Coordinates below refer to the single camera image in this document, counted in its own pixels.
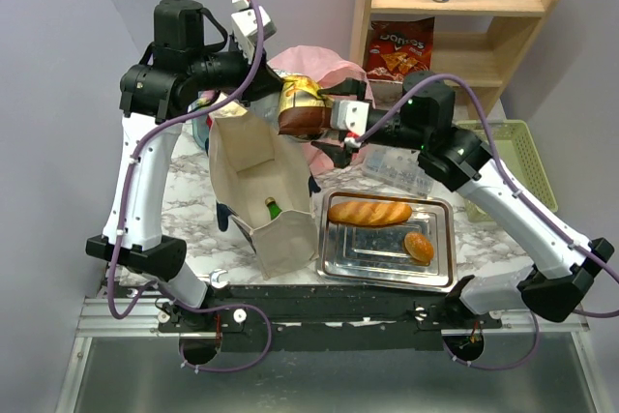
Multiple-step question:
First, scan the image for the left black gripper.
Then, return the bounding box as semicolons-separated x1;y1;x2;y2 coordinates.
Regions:
188;35;287;107

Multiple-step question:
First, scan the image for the white cassava chips bag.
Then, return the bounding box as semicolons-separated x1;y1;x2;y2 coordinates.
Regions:
278;74;333;136

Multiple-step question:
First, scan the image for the pink plastic grocery bag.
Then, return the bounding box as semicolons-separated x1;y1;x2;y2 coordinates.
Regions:
268;45;373;176

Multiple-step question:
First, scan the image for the red chips bag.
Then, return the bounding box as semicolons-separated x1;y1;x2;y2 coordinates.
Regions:
365;17;435;81

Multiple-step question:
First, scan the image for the beige canvas tote bag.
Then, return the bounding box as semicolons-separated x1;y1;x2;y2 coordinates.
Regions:
207;103;319;280

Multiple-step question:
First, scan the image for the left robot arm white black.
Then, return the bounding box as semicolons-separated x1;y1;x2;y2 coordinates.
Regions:
86;0;281;331

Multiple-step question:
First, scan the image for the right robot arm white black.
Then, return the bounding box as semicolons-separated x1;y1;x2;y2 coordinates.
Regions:
313;72;618;328

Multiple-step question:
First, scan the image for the teal plastic container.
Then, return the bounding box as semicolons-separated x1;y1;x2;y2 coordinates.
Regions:
190;96;213;152

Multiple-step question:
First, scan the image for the clear plastic screw box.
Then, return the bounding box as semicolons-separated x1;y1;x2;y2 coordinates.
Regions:
362;146;434;196

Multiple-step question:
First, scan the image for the long baguette bread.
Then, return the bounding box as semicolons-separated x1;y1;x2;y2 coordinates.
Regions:
327;201;413;227

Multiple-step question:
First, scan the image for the green glass bottle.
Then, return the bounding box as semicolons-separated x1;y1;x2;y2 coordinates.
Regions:
265;197;282;221

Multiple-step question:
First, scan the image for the silver metal tray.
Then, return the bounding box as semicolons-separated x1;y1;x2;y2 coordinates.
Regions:
316;189;457;293

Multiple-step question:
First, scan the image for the round bread bun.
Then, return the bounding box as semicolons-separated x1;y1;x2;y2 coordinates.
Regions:
403;232;434;266

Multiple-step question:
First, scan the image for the green plastic basket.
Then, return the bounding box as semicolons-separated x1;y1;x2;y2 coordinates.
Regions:
456;119;559;222

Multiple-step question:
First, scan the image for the wooden shelf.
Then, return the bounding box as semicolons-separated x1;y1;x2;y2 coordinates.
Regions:
349;0;559;112

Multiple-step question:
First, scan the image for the silver wrench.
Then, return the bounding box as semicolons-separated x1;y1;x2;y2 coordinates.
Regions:
199;269;230;290

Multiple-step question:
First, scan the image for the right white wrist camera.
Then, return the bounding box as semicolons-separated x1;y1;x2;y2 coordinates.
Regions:
330;100;372;136

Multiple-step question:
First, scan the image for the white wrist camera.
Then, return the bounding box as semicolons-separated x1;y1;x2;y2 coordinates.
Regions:
231;0;257;61
330;100;372;136

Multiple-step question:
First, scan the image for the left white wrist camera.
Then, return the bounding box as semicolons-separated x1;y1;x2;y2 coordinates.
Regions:
231;0;257;61

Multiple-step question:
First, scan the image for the black mounting base rail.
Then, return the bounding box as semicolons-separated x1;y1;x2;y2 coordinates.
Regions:
159;284;502;352

